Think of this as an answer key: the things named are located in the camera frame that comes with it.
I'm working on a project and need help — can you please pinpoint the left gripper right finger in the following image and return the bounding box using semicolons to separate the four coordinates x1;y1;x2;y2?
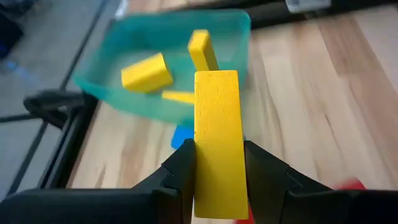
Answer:
244;140;332;224

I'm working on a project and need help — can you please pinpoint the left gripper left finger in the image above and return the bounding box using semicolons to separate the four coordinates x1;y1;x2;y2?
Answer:
133;139;196;224

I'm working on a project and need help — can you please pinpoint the yellow wooden block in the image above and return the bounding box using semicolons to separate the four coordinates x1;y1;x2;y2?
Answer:
120;52;174;94
160;90;196;105
187;29;220;72
193;70;249;220

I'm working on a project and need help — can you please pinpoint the blue wooden block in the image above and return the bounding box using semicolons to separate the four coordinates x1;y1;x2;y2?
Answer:
170;124;196;150

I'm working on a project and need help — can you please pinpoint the teal plastic bin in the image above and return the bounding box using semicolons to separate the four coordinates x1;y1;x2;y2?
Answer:
72;8;252;125

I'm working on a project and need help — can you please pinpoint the black frame clamp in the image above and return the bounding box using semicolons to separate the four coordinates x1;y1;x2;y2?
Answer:
23;89;97;128

